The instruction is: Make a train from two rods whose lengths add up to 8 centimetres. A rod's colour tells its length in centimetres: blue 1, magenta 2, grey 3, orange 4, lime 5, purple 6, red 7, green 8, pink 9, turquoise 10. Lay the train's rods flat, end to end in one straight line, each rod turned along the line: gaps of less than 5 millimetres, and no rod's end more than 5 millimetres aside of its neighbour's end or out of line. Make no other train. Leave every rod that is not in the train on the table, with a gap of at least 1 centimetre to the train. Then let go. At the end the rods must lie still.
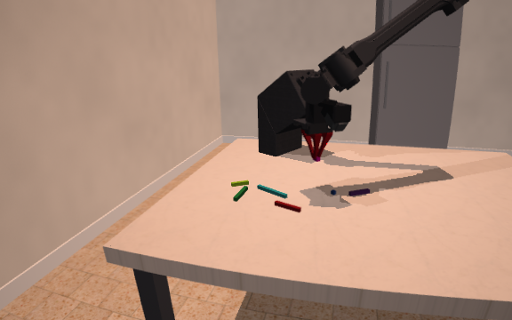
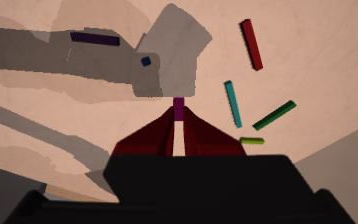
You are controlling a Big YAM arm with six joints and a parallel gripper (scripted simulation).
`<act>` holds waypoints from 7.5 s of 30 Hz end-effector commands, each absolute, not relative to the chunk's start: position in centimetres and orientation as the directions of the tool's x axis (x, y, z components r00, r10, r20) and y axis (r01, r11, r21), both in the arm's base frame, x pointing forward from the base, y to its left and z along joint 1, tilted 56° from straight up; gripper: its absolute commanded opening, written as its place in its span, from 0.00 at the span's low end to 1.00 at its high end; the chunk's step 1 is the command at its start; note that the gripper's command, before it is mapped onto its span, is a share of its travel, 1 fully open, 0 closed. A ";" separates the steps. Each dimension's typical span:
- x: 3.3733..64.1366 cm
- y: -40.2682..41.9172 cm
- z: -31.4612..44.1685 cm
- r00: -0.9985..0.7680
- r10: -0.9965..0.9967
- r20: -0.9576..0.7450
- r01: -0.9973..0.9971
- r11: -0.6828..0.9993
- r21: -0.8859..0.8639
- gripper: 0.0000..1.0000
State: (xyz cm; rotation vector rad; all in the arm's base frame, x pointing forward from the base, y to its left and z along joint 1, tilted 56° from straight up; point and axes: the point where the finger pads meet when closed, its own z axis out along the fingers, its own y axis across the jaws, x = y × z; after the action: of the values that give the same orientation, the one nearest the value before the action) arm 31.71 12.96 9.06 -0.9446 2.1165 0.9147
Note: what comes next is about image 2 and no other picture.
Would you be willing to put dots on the turquoise rod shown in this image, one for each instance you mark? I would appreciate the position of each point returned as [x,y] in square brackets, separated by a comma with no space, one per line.
[233,103]

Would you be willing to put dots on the small magenta block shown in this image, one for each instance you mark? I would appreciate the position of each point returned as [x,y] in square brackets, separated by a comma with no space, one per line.
[178,104]

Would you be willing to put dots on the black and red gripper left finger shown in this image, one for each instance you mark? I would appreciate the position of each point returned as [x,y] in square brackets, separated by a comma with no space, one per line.
[150,139]

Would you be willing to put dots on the dark purple rod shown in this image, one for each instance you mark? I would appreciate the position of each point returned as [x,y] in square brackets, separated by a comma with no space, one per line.
[95,39]

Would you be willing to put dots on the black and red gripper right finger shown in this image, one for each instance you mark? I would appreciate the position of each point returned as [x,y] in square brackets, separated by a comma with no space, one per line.
[206,139]

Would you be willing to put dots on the dark green flat bar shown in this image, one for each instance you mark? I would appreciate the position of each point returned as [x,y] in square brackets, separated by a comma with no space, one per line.
[274,115]

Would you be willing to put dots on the dark red rod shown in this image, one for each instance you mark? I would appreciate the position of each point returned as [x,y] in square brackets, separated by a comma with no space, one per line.
[250,40]

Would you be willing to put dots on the small dark blue cube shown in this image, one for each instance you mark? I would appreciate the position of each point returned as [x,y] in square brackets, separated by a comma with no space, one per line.
[146,61]

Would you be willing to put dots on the lime green rod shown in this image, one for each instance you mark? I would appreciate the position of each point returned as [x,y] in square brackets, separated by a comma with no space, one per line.
[250,140]

